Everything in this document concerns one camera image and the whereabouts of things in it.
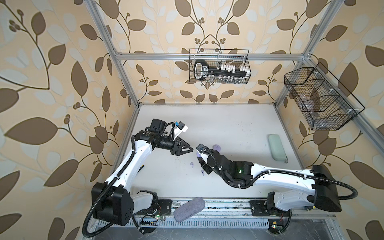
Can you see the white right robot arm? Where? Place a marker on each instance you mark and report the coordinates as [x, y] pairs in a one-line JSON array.
[[313, 187]]

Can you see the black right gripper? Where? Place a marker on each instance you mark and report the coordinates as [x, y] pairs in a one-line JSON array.
[[216, 152]]

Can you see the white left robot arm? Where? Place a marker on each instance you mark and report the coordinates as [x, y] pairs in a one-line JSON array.
[[112, 203]]

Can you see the black socket holder rail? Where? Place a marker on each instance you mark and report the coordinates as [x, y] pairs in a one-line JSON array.
[[202, 70]]

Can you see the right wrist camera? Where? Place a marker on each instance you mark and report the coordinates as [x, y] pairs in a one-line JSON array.
[[204, 151]]

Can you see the black wire basket right wall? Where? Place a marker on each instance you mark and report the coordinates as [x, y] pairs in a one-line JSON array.
[[325, 102]]

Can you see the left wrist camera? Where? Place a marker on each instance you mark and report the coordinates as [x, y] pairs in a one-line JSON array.
[[179, 128]]

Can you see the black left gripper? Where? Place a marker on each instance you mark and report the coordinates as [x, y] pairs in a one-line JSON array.
[[177, 147]]

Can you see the black wire basket back wall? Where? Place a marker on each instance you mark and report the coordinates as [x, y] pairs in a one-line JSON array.
[[224, 56]]

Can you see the black wire basket wall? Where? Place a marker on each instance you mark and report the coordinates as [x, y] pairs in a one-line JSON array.
[[325, 102], [224, 56]]

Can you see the grey felt glasses case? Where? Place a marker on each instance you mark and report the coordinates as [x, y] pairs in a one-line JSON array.
[[189, 209]]

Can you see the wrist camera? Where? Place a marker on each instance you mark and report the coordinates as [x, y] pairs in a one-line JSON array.
[[179, 128], [204, 151]]

